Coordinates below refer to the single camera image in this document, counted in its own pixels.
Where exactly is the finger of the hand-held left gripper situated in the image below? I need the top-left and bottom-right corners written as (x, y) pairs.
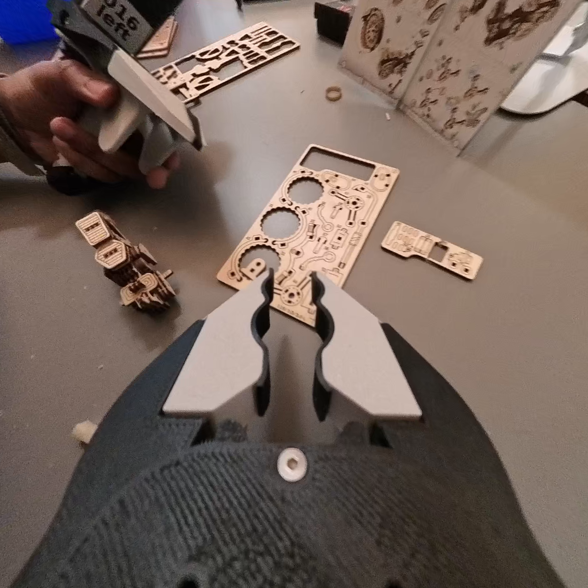
top-left (107, 47), bottom-right (206, 151)
top-left (137, 114), bottom-right (185, 174)

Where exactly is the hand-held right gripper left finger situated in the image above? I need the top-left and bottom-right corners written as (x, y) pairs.
top-left (162, 268), bottom-right (276, 418)

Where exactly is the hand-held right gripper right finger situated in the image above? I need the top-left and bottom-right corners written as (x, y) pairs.
top-left (310, 271), bottom-right (423, 422)

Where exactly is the wooden robot model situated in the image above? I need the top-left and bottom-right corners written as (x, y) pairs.
top-left (75, 210), bottom-right (175, 315)

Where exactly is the person's left forearm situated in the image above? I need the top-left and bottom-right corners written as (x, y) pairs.
top-left (0, 73), bottom-right (28, 175)

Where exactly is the grey desk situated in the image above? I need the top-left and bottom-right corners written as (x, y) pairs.
top-left (0, 0), bottom-right (588, 584)

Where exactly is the person's left hand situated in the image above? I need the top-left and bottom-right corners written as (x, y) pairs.
top-left (4, 59), bottom-right (180, 190)

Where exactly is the stack of wooden sheets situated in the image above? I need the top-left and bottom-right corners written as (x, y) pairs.
top-left (135, 16), bottom-right (180, 59)

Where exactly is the blue plastic bin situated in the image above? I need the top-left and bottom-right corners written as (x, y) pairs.
top-left (0, 0), bottom-right (52, 45)

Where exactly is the wooden sheet with gear holes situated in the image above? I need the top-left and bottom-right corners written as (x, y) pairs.
top-left (217, 144), bottom-right (400, 328)

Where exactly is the small wooden parts sheet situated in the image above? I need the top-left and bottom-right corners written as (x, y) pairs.
top-left (380, 221), bottom-right (484, 282)

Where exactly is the black box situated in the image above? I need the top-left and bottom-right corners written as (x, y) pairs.
top-left (315, 0), bottom-right (356, 45)

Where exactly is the folded instruction booklet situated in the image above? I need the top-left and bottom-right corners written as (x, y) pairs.
top-left (337, 0), bottom-right (572, 159)

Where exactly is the laminated paper sheet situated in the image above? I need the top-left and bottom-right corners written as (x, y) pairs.
top-left (500, 0), bottom-right (588, 115)

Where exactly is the emptied wooden parts frame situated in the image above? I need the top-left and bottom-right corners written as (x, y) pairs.
top-left (149, 22), bottom-right (301, 104)

